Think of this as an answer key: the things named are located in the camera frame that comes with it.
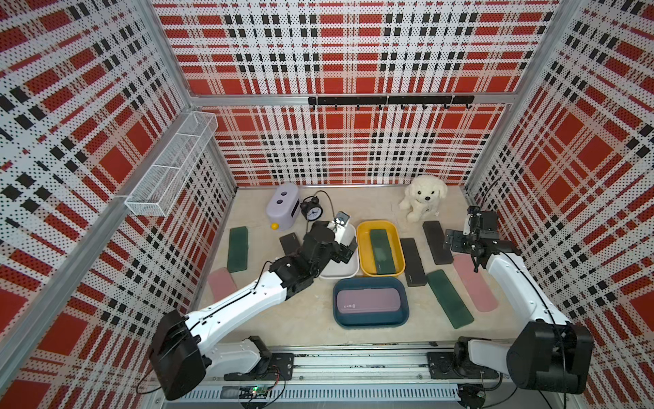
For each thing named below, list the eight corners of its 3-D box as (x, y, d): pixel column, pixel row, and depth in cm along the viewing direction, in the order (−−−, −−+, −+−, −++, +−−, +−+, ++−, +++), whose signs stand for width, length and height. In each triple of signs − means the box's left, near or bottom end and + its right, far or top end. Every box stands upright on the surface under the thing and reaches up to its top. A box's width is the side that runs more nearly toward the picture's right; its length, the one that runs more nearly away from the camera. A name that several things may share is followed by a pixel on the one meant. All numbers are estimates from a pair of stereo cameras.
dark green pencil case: (230, 275, 96) (226, 270, 93) (232, 232, 109) (229, 226, 106) (248, 271, 97) (244, 266, 94) (248, 229, 110) (245, 223, 106)
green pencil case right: (454, 329, 83) (456, 327, 81) (425, 274, 95) (426, 272, 93) (472, 323, 84) (475, 321, 82) (441, 270, 96) (443, 267, 94)
